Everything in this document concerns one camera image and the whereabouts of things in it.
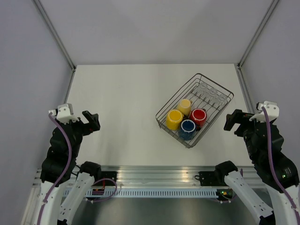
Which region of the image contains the red mug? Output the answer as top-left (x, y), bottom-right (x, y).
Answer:
top-left (189, 108), bottom-right (207, 128)

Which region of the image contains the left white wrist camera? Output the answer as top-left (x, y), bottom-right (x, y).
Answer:
top-left (48, 103), bottom-right (79, 124)

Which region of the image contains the right aluminium frame post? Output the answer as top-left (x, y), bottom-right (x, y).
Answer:
top-left (237, 0), bottom-right (280, 69)

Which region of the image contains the pale yellow mug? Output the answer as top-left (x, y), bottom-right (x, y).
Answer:
top-left (177, 99), bottom-right (192, 116)

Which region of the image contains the clear glass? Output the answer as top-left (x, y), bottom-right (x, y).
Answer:
top-left (197, 82), bottom-right (208, 98)
top-left (206, 88), bottom-right (218, 105)
top-left (214, 94), bottom-right (227, 109)

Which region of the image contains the bright yellow mug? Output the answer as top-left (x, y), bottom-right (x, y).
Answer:
top-left (166, 109), bottom-right (183, 130)

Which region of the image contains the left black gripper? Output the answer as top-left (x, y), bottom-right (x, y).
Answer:
top-left (55, 110), bottom-right (100, 157)

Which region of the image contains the grey wire dish rack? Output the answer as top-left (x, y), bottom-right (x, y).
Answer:
top-left (156, 73), bottom-right (234, 148)

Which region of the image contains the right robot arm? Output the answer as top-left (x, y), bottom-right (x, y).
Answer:
top-left (214, 106), bottom-right (300, 225)

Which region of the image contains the clear glass near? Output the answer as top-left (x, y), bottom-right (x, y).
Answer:
top-left (214, 94), bottom-right (227, 109)

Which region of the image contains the white slotted cable duct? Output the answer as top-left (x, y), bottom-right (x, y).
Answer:
top-left (85, 188), bottom-right (218, 198)

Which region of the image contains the left aluminium frame post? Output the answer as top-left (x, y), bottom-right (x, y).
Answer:
top-left (32, 0), bottom-right (76, 71)

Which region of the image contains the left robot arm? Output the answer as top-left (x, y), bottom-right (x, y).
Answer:
top-left (34, 110), bottom-right (102, 225)

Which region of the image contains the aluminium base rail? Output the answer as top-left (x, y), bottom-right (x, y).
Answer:
top-left (32, 165), bottom-right (264, 189)

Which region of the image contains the blue mug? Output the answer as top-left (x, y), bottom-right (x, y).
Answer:
top-left (178, 119), bottom-right (201, 141)

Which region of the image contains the aluminium frame post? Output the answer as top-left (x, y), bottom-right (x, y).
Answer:
top-left (32, 0), bottom-right (76, 71)
top-left (237, 0), bottom-right (280, 69)

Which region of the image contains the clear glass middle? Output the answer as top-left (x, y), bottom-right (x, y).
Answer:
top-left (206, 88), bottom-right (218, 105)

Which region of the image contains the clear glass far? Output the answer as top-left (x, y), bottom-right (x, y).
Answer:
top-left (197, 82), bottom-right (208, 98)

